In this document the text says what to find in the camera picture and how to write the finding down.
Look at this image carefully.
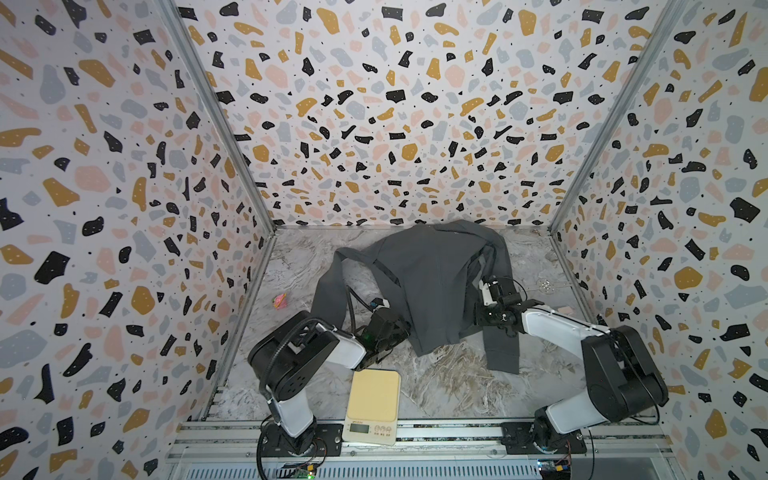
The grey zip-up jacket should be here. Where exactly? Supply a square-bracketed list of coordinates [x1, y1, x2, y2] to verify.
[311, 220, 520, 374]

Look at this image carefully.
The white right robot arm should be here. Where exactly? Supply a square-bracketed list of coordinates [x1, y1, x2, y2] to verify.
[477, 276, 669, 446]

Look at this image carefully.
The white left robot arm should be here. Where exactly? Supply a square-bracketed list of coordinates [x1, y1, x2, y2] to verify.
[248, 306, 410, 441]

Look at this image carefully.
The clear acrylic perforated plate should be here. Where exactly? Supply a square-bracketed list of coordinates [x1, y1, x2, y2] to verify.
[537, 278, 557, 295]

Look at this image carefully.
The cream kitchen scale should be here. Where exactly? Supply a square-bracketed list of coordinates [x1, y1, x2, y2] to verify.
[342, 369, 401, 446]

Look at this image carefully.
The pink yellow flower toy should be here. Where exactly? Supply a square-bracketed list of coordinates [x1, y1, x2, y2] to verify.
[272, 293, 288, 310]

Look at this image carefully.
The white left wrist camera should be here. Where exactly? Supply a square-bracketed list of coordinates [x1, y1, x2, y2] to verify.
[370, 297, 389, 310]

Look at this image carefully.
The aluminium corner frame post left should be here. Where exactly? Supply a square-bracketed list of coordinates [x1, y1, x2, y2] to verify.
[156, 0, 276, 238]

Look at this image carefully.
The aluminium corner frame post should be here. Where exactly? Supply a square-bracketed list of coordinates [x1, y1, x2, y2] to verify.
[156, 0, 276, 238]
[548, 0, 687, 238]

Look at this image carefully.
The aluminium corner frame post right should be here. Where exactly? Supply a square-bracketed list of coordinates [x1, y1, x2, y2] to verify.
[548, 0, 687, 238]

